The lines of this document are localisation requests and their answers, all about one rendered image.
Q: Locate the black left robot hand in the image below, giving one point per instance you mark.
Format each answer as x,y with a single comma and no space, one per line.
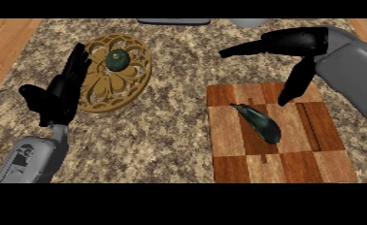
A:
60,91

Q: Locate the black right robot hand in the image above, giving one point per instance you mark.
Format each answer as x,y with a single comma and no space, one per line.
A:
292,43

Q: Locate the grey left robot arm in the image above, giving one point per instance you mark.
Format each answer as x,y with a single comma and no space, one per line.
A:
33,157

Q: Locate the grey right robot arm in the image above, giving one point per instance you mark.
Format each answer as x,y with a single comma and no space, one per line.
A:
346,70

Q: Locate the dark purple eggplant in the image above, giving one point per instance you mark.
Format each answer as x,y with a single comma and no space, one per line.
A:
261,122

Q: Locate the checkered wooden cutting board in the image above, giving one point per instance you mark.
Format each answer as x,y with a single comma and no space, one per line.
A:
280,138

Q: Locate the pale grey rounded object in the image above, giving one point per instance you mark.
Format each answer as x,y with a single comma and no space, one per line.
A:
249,22

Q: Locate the round carved wooden trivet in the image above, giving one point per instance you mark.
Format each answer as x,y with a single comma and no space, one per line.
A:
115,73

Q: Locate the dark green round squash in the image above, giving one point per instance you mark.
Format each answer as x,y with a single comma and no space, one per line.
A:
118,59

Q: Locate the flat grey appliance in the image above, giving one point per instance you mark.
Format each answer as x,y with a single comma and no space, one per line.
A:
174,21

